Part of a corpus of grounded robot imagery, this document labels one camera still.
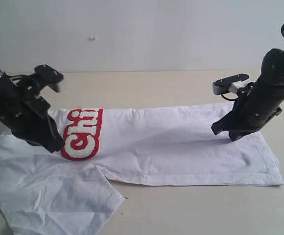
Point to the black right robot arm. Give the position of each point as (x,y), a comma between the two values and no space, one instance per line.
(273,72)

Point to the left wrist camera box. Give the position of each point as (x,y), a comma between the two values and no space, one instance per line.
(48,76)

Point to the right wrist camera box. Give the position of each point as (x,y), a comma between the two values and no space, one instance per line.
(230,84)

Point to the white t-shirt red lettering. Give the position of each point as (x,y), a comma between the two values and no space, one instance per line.
(69,192)

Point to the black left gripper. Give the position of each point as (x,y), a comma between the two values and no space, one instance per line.
(25,114)

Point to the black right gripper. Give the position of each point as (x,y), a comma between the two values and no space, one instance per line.
(252,113)

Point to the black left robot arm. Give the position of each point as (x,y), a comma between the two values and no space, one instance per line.
(25,112)

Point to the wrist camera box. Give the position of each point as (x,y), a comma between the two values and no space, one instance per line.
(48,76)
(230,84)

